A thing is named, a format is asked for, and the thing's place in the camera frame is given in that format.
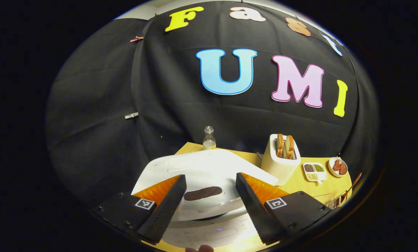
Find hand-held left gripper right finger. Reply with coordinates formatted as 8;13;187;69
235;172;332;245

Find toast bread slice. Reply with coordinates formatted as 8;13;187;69
286;135;295;160
276;134;285;158

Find black backdrop cloth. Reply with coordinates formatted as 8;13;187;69
45;2;381;210

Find white rice cooker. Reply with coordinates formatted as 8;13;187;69
132;149;279;251

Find white round plate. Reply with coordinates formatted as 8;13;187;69
328;157;348;178

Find white divided grain dish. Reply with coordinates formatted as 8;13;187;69
302;162;327;185

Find clear plastic rice container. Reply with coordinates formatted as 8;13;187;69
312;194;335;205

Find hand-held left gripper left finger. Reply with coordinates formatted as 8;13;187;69
92;174;187;245

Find brown wooden spoon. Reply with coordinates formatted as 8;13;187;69
340;173;362;205

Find white toaster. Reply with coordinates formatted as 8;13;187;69
261;134;301;186

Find small glass bottle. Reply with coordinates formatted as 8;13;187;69
203;126;217;150

